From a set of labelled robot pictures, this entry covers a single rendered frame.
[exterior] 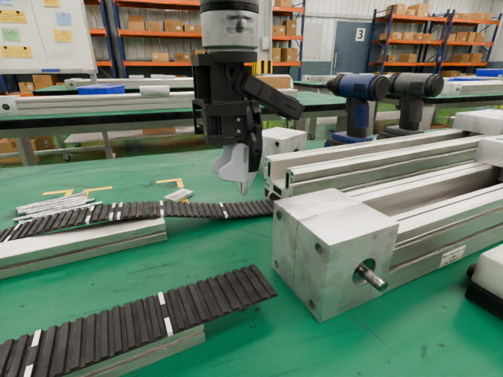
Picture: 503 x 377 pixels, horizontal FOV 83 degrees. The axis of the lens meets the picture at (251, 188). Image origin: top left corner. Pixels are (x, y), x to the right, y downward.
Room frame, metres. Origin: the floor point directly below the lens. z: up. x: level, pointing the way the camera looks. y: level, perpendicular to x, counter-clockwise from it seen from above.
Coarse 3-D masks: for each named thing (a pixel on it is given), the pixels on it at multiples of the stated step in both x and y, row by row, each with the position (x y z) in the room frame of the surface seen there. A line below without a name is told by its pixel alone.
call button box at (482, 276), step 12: (492, 252) 0.25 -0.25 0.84; (480, 264) 0.24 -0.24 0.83; (492, 264) 0.23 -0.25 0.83; (480, 276) 0.24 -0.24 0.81; (492, 276) 0.23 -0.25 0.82; (468, 288) 0.24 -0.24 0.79; (480, 288) 0.24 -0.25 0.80; (492, 288) 0.23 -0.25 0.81; (480, 300) 0.23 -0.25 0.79; (492, 300) 0.22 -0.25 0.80; (492, 312) 0.22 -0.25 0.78
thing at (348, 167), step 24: (360, 144) 0.59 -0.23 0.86; (384, 144) 0.61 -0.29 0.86; (408, 144) 0.64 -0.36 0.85; (432, 144) 0.59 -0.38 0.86; (456, 144) 0.60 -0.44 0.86; (264, 168) 0.51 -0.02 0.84; (288, 168) 0.44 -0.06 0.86; (312, 168) 0.44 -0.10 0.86; (336, 168) 0.46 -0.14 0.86; (360, 168) 0.49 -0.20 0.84; (384, 168) 0.51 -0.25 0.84; (408, 168) 0.54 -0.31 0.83; (432, 168) 0.59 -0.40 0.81; (264, 192) 0.51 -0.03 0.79; (288, 192) 0.43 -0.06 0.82
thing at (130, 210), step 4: (128, 204) 0.40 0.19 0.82; (132, 204) 0.40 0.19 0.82; (136, 204) 0.40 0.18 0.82; (124, 208) 0.39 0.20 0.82; (128, 208) 0.38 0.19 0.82; (132, 208) 0.39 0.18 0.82; (136, 208) 0.39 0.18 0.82; (124, 212) 0.37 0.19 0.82; (128, 212) 0.37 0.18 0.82; (132, 212) 0.37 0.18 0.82; (136, 212) 0.38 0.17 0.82; (124, 216) 0.36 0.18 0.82; (128, 216) 0.36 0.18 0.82; (132, 216) 0.36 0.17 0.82; (136, 216) 0.36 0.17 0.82
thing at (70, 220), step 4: (80, 208) 0.38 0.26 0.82; (68, 212) 0.37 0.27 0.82; (72, 212) 0.37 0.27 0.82; (76, 212) 0.37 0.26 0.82; (80, 212) 0.37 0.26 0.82; (68, 216) 0.36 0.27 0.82; (72, 216) 0.36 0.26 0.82; (76, 216) 0.36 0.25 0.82; (64, 220) 0.35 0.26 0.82; (68, 220) 0.35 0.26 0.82; (72, 220) 0.35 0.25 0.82; (76, 220) 0.35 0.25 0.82; (64, 224) 0.34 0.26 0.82; (68, 224) 0.34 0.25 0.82; (72, 224) 0.34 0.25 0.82; (60, 228) 0.33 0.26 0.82
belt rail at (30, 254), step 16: (96, 224) 0.35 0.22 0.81; (112, 224) 0.35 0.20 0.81; (128, 224) 0.35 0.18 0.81; (144, 224) 0.35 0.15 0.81; (160, 224) 0.36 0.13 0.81; (16, 240) 0.31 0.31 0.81; (32, 240) 0.31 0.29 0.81; (48, 240) 0.31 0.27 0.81; (64, 240) 0.31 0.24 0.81; (80, 240) 0.31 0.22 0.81; (96, 240) 0.32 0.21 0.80; (112, 240) 0.33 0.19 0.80; (128, 240) 0.34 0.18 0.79; (144, 240) 0.35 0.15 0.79; (160, 240) 0.35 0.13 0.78; (0, 256) 0.28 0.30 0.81; (16, 256) 0.28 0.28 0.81; (32, 256) 0.29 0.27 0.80; (48, 256) 0.30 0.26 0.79; (64, 256) 0.30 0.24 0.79; (80, 256) 0.31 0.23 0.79; (96, 256) 0.32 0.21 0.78; (0, 272) 0.27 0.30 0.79; (16, 272) 0.28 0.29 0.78
